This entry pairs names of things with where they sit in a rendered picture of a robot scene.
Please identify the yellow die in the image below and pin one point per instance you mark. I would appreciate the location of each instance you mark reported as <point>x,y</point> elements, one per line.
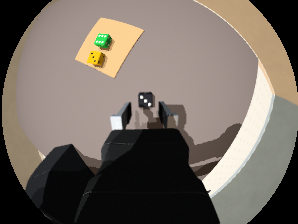
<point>96,57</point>

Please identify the green die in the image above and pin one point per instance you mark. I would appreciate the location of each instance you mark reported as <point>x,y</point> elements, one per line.
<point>103,40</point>

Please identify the peach flat mat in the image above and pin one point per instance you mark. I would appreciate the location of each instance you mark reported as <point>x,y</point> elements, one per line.
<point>124,36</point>

